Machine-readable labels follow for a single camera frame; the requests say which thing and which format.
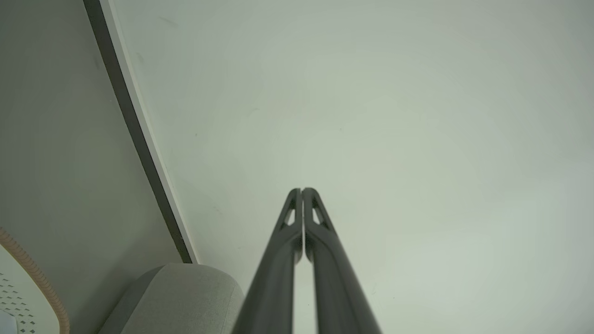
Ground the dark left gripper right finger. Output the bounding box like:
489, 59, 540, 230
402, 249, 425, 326
303, 187, 382, 334

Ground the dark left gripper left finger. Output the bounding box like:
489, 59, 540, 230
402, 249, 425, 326
232, 187, 303, 334

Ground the white basket with tan rim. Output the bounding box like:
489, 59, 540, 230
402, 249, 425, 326
0, 226, 71, 334

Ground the grey fabric sofa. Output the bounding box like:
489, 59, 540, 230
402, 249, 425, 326
99, 263, 245, 334

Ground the white and black baseboard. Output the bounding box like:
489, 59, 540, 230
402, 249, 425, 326
83, 0, 201, 264

